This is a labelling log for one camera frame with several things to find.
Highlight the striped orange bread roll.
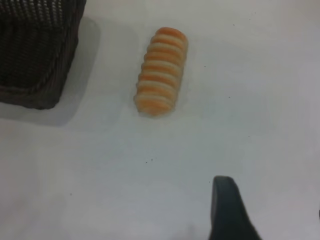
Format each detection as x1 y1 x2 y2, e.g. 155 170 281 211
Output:
133 26 189 118

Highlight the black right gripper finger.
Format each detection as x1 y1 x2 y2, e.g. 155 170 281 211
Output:
209 175 263 240

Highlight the black woven rectangular basket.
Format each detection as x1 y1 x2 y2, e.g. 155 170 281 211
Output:
0 0 87 110

